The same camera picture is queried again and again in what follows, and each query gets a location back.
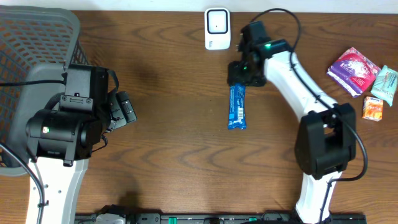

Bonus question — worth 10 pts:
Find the blue Oreo cookie pack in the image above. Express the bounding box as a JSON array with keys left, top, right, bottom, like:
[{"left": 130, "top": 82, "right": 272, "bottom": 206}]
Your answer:
[{"left": 228, "top": 84, "right": 247, "bottom": 129}]

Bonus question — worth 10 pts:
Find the pink purple liners pack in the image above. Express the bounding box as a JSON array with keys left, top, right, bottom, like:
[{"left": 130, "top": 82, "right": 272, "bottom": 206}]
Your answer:
[{"left": 326, "top": 47, "right": 381, "bottom": 98}]

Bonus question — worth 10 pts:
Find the small orange box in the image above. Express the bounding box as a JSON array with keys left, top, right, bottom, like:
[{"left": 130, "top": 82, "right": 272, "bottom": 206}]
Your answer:
[{"left": 363, "top": 96, "right": 384, "bottom": 121}]

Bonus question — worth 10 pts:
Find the green tissue wipes pack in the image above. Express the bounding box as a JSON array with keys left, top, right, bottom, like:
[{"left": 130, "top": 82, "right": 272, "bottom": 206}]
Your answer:
[{"left": 371, "top": 65, "right": 397, "bottom": 106}]

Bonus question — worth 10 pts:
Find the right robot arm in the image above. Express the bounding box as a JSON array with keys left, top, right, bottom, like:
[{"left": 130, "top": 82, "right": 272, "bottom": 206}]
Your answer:
[{"left": 227, "top": 21, "right": 356, "bottom": 223}]

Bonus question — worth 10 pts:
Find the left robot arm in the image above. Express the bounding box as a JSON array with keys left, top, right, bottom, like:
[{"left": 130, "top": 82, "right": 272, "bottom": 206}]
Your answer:
[{"left": 26, "top": 91, "right": 137, "bottom": 223}]

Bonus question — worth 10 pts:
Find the white barcode scanner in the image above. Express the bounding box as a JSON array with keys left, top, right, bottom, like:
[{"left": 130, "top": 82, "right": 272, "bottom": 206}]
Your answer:
[{"left": 204, "top": 7, "right": 231, "bottom": 50}]

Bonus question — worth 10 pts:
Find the grey plastic mesh basket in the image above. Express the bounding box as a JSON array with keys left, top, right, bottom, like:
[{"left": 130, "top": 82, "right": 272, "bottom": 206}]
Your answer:
[{"left": 0, "top": 5, "right": 91, "bottom": 177}]

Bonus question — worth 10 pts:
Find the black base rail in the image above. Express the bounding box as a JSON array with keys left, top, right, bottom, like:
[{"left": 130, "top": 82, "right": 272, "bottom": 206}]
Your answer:
[{"left": 73, "top": 212, "right": 368, "bottom": 224}]

